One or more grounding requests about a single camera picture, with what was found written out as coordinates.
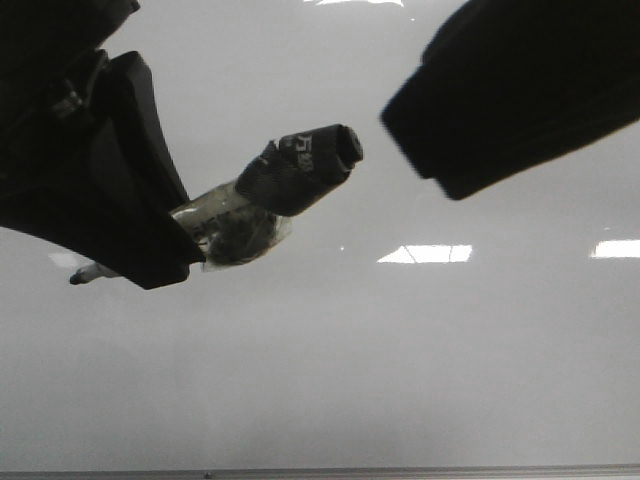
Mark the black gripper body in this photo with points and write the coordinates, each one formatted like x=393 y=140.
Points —
x=54 y=74

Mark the white marker with black tape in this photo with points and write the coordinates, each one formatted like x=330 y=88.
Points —
x=290 y=170

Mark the white whiteboard with aluminium frame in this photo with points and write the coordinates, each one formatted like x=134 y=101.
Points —
x=393 y=327

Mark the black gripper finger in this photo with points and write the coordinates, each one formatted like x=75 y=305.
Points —
x=88 y=169
x=504 y=86

